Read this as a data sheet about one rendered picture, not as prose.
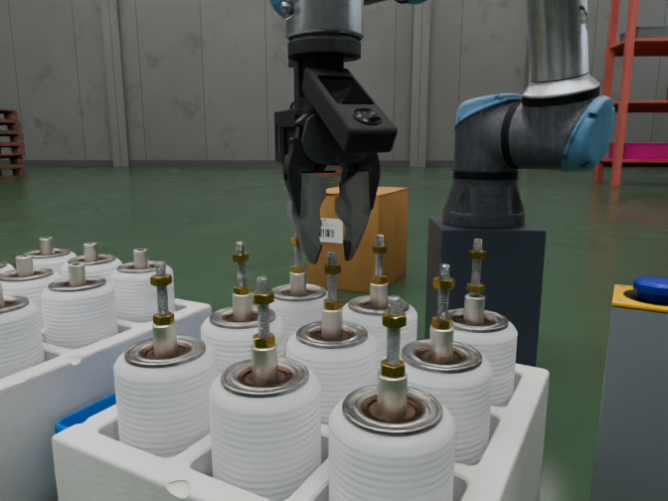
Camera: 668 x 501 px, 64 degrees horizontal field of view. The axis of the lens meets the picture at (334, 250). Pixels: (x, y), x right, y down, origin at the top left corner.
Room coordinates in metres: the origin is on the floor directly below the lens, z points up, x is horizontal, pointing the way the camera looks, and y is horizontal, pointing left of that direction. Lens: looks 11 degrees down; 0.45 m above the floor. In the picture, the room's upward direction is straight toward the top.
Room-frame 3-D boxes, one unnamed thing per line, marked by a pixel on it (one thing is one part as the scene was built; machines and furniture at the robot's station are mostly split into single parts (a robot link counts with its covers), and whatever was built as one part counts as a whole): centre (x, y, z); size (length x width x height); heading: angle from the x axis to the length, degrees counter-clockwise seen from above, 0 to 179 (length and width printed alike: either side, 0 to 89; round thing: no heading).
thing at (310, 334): (0.54, 0.00, 0.25); 0.08 x 0.08 x 0.01
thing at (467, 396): (0.48, -0.10, 0.16); 0.10 x 0.10 x 0.18
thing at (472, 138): (1.01, -0.29, 0.47); 0.13 x 0.12 x 0.14; 44
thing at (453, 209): (1.01, -0.28, 0.35); 0.15 x 0.15 x 0.10
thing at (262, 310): (0.43, 0.06, 0.30); 0.01 x 0.01 x 0.08
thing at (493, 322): (0.58, -0.16, 0.25); 0.08 x 0.08 x 0.01
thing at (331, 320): (0.54, 0.00, 0.26); 0.02 x 0.02 x 0.03
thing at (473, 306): (0.58, -0.16, 0.26); 0.02 x 0.02 x 0.03
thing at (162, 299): (0.49, 0.16, 0.30); 0.01 x 0.01 x 0.08
